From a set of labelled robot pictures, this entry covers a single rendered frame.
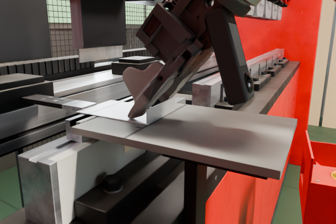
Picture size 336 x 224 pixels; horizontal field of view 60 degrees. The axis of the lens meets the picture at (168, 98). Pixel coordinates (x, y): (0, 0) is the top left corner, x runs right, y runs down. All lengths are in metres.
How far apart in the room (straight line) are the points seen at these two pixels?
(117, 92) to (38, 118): 0.28
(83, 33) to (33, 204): 0.23
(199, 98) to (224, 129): 0.48
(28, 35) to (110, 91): 0.32
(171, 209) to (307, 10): 2.21
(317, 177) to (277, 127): 0.41
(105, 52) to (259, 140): 0.27
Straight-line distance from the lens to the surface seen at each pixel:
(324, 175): 0.82
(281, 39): 2.52
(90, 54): 0.45
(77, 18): 0.43
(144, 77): 0.39
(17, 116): 0.66
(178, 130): 0.37
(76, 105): 0.50
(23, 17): 1.00
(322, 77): 3.84
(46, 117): 0.70
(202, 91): 0.85
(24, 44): 0.99
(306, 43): 2.51
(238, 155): 0.31
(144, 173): 0.47
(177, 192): 0.48
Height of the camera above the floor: 1.13
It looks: 14 degrees down
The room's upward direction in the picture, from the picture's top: straight up
